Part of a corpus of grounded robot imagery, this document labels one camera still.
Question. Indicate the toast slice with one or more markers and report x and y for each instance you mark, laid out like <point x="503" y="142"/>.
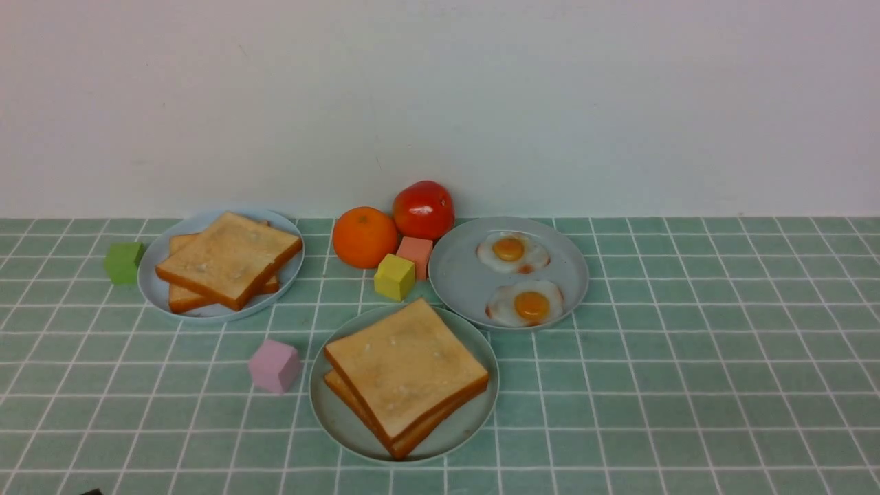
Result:
<point x="230" y="258"/>
<point x="406" y="367"/>
<point x="182" y="300"/>
<point x="402" y="447"/>

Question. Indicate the salmon pink cube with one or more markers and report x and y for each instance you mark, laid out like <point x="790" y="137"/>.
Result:
<point x="417" y="251"/>

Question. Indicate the red tomato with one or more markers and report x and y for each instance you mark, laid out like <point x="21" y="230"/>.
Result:
<point x="424" y="210"/>

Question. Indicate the yellow cube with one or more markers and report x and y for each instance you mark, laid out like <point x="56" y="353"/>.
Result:
<point x="395" y="277"/>

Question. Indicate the rear fried egg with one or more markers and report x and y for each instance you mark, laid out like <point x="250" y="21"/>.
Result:
<point x="509" y="252"/>

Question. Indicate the orange fruit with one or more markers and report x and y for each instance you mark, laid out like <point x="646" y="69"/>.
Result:
<point x="363" y="236"/>

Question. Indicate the front-right fried egg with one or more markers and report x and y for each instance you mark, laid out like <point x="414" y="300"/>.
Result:
<point x="525" y="304"/>

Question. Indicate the green centre plate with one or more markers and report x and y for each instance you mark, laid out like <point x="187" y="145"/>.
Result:
<point x="344" y="427"/>

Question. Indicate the grey bread plate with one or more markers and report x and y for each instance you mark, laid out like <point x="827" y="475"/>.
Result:
<point x="155" y="282"/>

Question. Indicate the green cube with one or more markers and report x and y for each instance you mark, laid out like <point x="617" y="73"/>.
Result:
<point x="122" y="262"/>

